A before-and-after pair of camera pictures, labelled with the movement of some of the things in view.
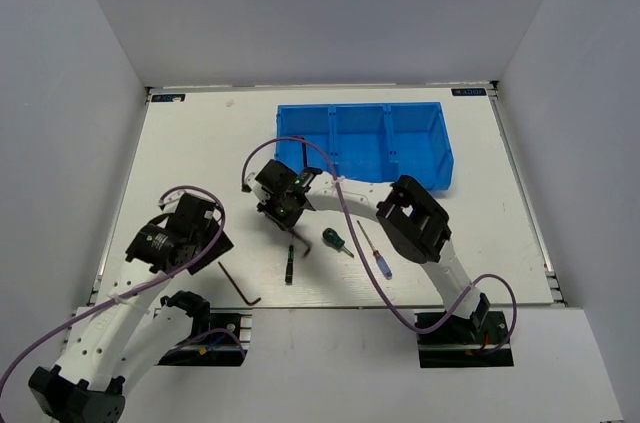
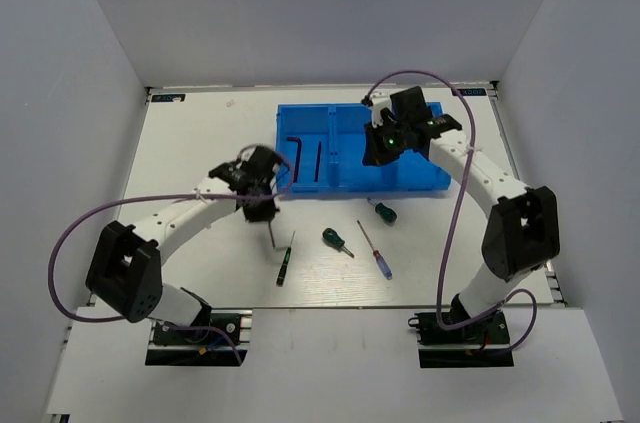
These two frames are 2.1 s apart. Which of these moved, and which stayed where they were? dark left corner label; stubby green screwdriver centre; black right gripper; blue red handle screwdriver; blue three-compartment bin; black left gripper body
Moved: black left gripper body; black right gripper
Stayed: blue red handle screwdriver; stubby green screwdriver centre; blue three-compartment bin; dark left corner label
